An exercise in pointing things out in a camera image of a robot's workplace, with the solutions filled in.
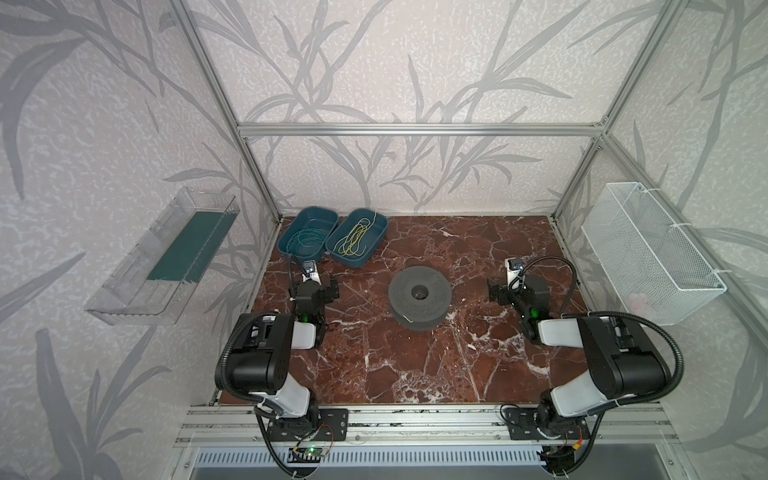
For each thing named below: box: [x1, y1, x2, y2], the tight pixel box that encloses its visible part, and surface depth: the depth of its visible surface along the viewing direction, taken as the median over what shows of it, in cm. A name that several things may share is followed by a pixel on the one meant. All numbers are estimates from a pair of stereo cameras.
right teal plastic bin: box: [325, 208, 389, 269], surface depth 113 cm
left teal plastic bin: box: [277, 206, 340, 262], surface depth 117 cm
